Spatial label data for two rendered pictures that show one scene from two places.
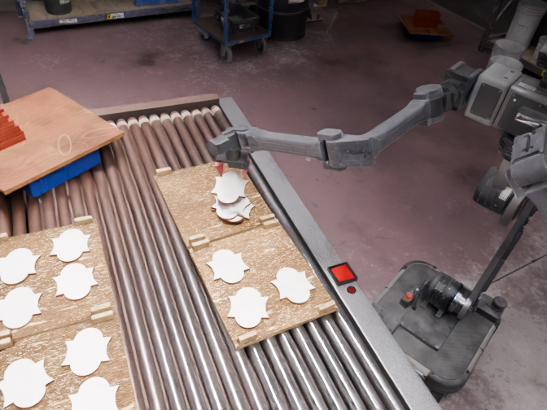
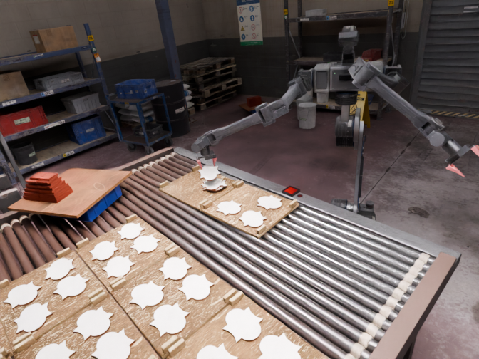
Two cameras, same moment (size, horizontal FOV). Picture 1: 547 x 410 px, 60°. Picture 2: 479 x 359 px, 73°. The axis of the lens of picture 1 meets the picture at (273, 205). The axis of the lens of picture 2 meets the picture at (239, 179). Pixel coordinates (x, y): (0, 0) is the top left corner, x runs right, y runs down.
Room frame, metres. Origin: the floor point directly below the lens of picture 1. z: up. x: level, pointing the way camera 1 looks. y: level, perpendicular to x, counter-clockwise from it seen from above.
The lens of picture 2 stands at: (-0.45, 0.39, 1.92)
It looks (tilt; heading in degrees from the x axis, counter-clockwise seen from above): 28 degrees down; 347
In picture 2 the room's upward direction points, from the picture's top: 7 degrees counter-clockwise
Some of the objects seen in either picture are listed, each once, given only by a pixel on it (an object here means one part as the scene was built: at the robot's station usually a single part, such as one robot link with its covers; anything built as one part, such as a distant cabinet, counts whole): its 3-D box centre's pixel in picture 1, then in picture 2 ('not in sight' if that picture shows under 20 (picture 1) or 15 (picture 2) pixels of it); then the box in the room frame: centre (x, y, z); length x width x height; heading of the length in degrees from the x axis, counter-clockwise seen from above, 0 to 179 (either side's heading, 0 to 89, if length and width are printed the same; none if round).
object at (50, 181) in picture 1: (44, 153); (85, 199); (1.45, 0.92, 0.97); 0.31 x 0.31 x 0.10; 56
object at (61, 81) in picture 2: not in sight; (59, 80); (5.27, 1.72, 1.16); 0.60 x 0.40 x 0.15; 127
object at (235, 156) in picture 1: (233, 151); (204, 151); (1.35, 0.16, 1.16); 0.10 x 0.07 x 0.07; 87
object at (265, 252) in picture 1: (260, 278); (249, 207); (0.99, 0.02, 0.93); 0.41 x 0.35 x 0.02; 31
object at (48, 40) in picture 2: not in sight; (54, 38); (5.37, 1.60, 1.74); 0.50 x 0.38 x 0.32; 124
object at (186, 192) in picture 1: (213, 198); (199, 186); (1.35, 0.23, 0.93); 0.41 x 0.35 x 0.02; 31
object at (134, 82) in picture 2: not in sight; (136, 89); (4.70, 0.60, 0.96); 0.50 x 0.38 x 0.21; 49
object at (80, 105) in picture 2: not in sight; (81, 102); (5.40, 1.53, 0.76); 0.50 x 0.36 x 0.24; 130
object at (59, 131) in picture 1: (30, 133); (73, 189); (1.49, 0.98, 1.03); 0.50 x 0.50 x 0.02; 56
